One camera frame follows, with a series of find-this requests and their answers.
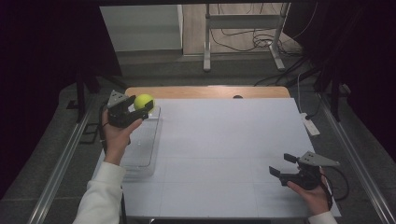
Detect tangled black floor cables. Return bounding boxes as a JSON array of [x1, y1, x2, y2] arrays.
[[210, 27, 302, 54]]

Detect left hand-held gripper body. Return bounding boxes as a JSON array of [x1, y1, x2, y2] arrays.
[[106, 90, 149, 129]]

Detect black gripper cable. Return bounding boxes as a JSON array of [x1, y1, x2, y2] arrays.
[[98, 103, 108, 154], [322, 165, 350, 203]]

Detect person's left hand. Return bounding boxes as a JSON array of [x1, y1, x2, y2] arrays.
[[101, 109, 144, 166]]

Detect white power strip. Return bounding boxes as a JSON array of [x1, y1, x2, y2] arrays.
[[300, 112, 321, 137]]

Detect white metal stand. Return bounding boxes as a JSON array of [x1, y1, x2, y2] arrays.
[[203, 3, 291, 73]]

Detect person's right hand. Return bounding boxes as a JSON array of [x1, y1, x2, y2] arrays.
[[286, 167, 332, 217]]

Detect white power cable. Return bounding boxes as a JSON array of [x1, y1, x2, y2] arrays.
[[296, 72, 304, 115]]

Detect black stand leg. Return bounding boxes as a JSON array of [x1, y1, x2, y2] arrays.
[[75, 69, 101, 123], [313, 62, 344, 123]]

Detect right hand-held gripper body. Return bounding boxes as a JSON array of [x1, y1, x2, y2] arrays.
[[279, 150, 341, 191]]

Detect yellow tennis ball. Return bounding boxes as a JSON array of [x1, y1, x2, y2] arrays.
[[134, 93, 155, 114]]

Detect white cabinet panel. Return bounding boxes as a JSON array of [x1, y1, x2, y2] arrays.
[[99, 4, 184, 53]]

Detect clear plastic container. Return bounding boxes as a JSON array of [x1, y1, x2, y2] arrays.
[[120, 105, 163, 180]]

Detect aluminium floor rail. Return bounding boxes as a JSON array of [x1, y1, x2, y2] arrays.
[[27, 101, 95, 224], [317, 92, 396, 224]]

